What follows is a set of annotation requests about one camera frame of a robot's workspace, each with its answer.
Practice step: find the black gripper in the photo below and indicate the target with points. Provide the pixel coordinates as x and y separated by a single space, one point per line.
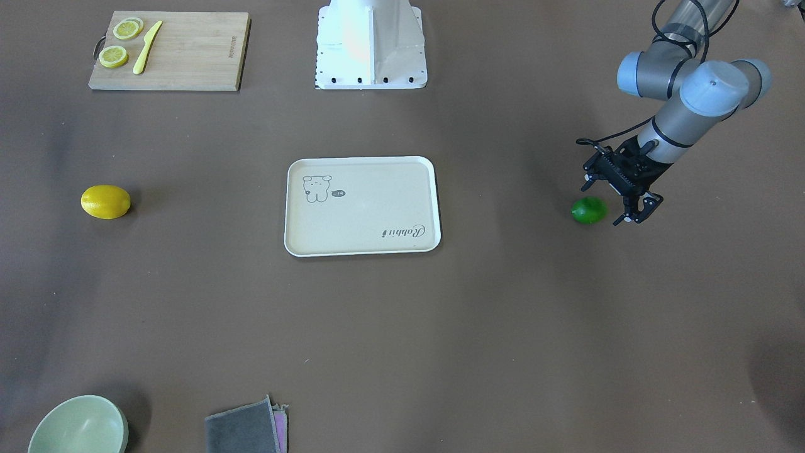
648 168

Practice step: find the green lime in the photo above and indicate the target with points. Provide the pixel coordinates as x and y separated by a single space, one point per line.
589 210

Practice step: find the yellow lemon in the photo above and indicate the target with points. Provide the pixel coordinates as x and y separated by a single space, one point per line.
105 201

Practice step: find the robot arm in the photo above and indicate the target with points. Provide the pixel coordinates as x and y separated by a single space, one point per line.
696 92

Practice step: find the cream rabbit tray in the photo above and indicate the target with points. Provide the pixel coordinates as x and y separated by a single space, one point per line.
361 205

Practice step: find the grey folded cloth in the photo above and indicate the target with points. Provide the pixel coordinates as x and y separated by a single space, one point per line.
257 427

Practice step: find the wooden cutting board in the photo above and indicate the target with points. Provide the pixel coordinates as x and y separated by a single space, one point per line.
198 51

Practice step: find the yellow plastic knife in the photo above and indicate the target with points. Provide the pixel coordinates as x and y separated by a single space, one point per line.
141 62

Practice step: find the lemon slice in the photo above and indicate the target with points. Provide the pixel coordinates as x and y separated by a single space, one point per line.
128 28
113 56

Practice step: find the mint green bowl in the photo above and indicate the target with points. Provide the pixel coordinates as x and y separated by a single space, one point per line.
87 423

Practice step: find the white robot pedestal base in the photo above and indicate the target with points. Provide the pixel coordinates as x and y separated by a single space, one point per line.
365 45

